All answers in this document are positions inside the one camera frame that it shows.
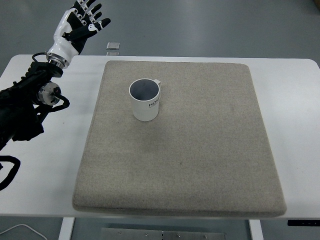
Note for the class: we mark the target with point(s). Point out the clear floor marker lower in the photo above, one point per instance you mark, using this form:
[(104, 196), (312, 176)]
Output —
[(112, 53)]

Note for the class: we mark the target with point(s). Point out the black table control panel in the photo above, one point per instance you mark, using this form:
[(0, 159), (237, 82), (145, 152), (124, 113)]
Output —
[(303, 223)]

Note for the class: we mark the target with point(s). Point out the white table leg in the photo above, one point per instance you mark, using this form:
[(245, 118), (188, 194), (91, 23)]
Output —
[(66, 229), (255, 229)]

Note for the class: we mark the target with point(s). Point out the white table leg left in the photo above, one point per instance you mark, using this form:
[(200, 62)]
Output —
[(66, 229)]

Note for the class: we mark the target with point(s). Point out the beige fabric mat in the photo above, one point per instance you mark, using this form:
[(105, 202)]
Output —
[(206, 153)]

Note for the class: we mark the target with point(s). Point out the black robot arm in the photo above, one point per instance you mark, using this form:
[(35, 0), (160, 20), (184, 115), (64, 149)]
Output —
[(25, 105)]

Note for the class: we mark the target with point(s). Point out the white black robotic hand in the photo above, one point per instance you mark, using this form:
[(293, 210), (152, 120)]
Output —
[(81, 22)]

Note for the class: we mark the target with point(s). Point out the white table leg right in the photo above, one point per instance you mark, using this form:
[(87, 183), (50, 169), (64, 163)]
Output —
[(255, 229)]

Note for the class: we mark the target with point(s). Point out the white cup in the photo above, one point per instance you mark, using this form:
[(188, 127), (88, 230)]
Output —
[(145, 97)]

